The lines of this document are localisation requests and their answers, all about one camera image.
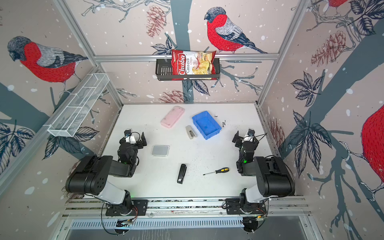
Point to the grey small stapler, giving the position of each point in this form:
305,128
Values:
190,132

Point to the black yellow handled screwdriver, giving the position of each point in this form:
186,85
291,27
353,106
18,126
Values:
222,170

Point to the small screws on table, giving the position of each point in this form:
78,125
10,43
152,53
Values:
221,120

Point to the black wall basket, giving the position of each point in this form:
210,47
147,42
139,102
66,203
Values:
164,72

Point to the black stapler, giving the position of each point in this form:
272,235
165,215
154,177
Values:
182,173

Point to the grey square tin box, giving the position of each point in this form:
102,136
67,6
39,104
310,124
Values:
160,150

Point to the pink phone case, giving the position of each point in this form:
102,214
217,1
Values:
172,117

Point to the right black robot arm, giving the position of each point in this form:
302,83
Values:
273,178

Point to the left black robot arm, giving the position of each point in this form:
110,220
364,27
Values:
90,177

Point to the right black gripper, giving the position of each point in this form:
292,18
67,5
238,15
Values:
238,140

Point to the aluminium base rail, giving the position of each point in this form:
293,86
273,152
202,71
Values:
192,208

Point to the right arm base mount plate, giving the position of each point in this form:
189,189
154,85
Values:
236,206

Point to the blue plastic bin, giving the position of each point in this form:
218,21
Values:
206,125

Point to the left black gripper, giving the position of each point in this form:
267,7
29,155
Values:
139,141

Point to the white wire mesh shelf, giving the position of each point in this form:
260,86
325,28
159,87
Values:
81,101

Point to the red cassava chips bag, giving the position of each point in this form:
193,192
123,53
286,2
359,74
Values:
189,63

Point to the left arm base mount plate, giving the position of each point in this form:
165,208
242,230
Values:
134,208

